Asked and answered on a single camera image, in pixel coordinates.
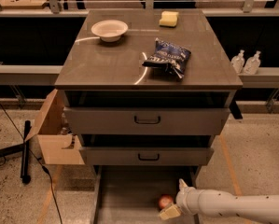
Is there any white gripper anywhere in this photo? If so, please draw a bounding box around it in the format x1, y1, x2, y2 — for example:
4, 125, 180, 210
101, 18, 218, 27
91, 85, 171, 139
159, 178, 203, 220

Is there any red apple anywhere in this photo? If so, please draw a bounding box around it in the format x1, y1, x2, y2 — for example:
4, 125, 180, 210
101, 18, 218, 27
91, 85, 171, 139
158, 194, 174, 210

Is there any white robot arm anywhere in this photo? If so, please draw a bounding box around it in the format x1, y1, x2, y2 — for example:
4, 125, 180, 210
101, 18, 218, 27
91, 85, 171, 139
159, 178, 279, 224

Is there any grey bottom drawer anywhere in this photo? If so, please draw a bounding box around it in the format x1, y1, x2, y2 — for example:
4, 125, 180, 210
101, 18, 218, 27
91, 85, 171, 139
90, 166, 202, 224

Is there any grey drawer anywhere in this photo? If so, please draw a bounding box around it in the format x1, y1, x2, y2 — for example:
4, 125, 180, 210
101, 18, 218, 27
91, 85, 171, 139
80, 134, 214, 166
90, 166, 202, 224
64, 91, 230, 135

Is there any grey middle drawer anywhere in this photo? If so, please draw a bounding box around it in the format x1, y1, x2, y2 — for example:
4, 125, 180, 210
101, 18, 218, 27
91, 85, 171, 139
80, 134, 214, 166

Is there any grey drawer cabinet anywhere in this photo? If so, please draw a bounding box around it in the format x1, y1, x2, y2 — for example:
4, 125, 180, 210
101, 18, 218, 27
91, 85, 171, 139
54, 8, 244, 224

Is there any grey top drawer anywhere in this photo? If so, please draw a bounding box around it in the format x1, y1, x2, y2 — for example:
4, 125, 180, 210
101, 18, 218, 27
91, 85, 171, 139
64, 91, 230, 135

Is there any cardboard box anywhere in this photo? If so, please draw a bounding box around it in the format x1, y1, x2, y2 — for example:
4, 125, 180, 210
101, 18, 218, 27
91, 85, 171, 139
25, 90, 85, 165

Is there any blue chip bag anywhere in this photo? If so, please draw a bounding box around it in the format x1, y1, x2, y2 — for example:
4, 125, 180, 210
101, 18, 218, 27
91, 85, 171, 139
142, 38, 191, 79

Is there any clear bottle left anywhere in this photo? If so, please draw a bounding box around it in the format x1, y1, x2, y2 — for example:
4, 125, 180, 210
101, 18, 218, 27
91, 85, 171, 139
231, 49, 244, 74

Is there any clear bottle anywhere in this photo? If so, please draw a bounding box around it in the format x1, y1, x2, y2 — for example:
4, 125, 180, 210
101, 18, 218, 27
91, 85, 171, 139
243, 50, 261, 75
231, 49, 244, 74

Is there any clear bottle right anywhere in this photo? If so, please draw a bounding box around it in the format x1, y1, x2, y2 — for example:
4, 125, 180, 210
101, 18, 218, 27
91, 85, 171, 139
243, 50, 261, 75

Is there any black stand base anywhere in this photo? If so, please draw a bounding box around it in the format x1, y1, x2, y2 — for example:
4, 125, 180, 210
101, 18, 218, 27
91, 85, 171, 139
0, 119, 33, 185

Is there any white bowl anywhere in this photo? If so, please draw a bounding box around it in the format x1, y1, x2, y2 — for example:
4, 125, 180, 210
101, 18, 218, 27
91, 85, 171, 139
91, 20, 128, 42

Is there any yellow sponge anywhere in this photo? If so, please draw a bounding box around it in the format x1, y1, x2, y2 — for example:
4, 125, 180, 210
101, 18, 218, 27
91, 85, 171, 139
159, 11, 179, 27

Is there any black floor cable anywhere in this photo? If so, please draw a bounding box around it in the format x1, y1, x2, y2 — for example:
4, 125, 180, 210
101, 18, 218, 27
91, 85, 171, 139
0, 96, 63, 224

